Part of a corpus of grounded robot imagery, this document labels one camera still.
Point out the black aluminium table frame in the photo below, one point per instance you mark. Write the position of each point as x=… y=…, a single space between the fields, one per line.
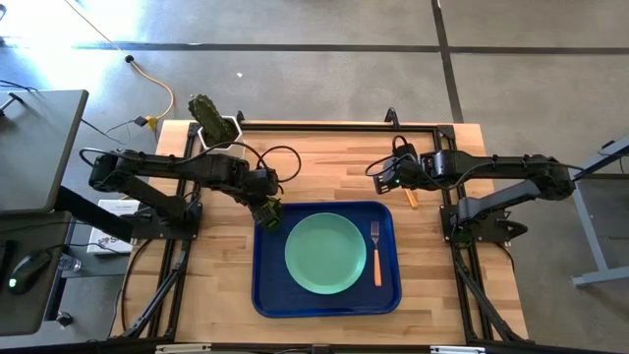
x=344 y=127

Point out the black computer mouse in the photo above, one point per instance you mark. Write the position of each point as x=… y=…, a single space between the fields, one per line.
x=27 y=273

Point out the silver table bracket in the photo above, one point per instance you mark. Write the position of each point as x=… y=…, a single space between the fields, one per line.
x=457 y=350
x=183 y=349

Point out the green cactus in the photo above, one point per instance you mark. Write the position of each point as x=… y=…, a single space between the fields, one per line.
x=209 y=115

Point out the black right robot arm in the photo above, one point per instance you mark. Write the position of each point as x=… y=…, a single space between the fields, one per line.
x=516 y=164

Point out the green round plate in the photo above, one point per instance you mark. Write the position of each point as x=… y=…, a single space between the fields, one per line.
x=324 y=253

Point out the green faceted plastic cup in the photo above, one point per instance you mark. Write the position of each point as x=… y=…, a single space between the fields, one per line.
x=272 y=218

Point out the black power adapter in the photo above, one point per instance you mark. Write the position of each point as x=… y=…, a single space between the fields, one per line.
x=140 y=121

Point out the dark desk surface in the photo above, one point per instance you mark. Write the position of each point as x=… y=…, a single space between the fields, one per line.
x=29 y=314

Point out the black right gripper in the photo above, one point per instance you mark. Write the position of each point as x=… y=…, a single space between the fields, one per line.
x=415 y=164

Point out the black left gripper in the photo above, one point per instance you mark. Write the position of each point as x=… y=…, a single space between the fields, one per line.
x=260 y=187

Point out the blue plastic tray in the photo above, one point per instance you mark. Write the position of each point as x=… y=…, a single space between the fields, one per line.
x=275 y=295

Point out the black diagonal desk bar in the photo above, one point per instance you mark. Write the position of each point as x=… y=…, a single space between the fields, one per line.
x=83 y=209

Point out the grey-blue metal table frame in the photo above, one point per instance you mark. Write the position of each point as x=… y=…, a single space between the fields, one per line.
x=585 y=221

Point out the white printed box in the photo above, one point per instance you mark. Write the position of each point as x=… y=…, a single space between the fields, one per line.
x=110 y=209

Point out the grey desk panel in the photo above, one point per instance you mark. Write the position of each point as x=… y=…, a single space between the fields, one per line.
x=39 y=147

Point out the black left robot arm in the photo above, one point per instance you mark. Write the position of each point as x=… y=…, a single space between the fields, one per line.
x=162 y=164

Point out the clear water bottle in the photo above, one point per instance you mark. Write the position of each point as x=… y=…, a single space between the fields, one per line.
x=70 y=263

